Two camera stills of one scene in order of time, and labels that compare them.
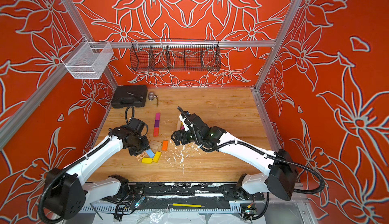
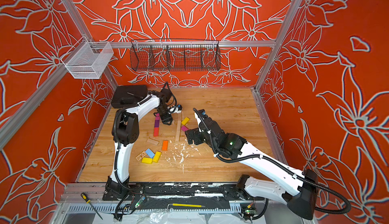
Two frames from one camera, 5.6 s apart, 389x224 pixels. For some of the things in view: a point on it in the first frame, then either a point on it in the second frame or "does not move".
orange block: [164, 145] does not move
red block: [156, 131] does not move
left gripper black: [146, 146] → [167, 119]
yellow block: [157, 156] does not move
